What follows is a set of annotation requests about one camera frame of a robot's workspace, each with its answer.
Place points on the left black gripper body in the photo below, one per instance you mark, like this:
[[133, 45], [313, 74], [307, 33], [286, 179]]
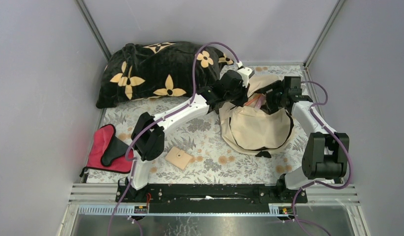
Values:
[[239, 92]]

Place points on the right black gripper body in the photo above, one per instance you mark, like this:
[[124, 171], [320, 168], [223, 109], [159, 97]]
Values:
[[274, 102]]

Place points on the beige canvas student bag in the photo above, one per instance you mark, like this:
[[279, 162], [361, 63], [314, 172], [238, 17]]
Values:
[[253, 131]]

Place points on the tan wooden square block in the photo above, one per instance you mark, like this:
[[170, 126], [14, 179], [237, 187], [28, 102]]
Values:
[[179, 158]]

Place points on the pink glue stick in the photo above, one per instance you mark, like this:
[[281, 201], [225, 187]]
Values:
[[259, 103]]

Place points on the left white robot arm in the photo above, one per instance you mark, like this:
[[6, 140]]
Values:
[[150, 130]]

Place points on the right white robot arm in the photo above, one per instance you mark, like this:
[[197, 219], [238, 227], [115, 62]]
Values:
[[326, 153]]

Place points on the floral patterned table mat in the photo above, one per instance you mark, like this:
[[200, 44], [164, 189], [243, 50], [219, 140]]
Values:
[[213, 160]]

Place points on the black floral pillow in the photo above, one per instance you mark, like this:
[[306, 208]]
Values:
[[172, 69]]

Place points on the red and black pouch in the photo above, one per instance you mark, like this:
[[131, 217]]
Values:
[[107, 152]]

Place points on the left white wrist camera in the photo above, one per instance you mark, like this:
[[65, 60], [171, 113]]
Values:
[[245, 72]]

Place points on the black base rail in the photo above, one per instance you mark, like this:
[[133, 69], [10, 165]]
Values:
[[209, 198]]

